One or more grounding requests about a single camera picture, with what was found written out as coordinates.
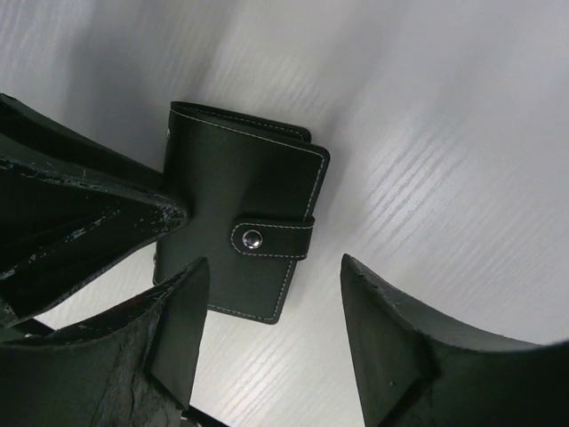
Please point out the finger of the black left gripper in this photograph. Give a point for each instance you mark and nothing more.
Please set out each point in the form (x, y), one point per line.
(71, 209)

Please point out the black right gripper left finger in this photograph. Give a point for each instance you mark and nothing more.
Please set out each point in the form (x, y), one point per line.
(131, 365)

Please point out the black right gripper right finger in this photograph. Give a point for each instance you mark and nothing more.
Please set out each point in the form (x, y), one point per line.
(416, 366)

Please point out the black leather card holder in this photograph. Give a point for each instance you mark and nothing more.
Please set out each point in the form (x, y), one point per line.
(251, 186)

